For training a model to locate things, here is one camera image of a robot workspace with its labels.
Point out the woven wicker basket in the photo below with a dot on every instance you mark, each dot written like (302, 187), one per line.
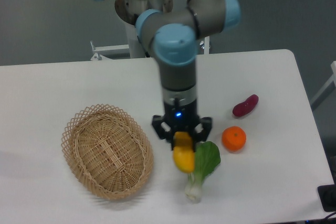
(107, 151)

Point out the orange tangerine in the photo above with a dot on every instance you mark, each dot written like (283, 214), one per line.
(234, 138)

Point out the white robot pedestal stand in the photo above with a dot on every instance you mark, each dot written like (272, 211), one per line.
(134, 40)

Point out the green bok choy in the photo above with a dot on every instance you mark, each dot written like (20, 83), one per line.
(207, 159)

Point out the purple sweet potato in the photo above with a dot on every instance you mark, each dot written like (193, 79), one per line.
(245, 107)

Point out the white frame at right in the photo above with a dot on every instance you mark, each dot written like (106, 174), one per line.
(327, 88)

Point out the black device at edge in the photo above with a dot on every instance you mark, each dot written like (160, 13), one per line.
(327, 197)

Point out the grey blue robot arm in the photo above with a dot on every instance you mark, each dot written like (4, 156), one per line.
(171, 38)

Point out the yellow mango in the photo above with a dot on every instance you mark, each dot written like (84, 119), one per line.
(183, 152)

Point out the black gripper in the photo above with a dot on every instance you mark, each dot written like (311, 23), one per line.
(182, 118)

